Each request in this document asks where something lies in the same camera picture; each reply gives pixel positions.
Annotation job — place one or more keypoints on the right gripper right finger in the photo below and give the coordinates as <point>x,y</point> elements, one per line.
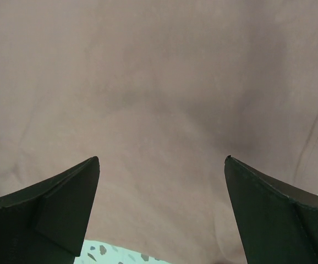
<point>277,222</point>

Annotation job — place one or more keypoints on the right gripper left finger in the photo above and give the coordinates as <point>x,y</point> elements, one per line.
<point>47,221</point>

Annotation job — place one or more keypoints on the pink t shirt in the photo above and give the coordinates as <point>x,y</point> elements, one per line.
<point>161,92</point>

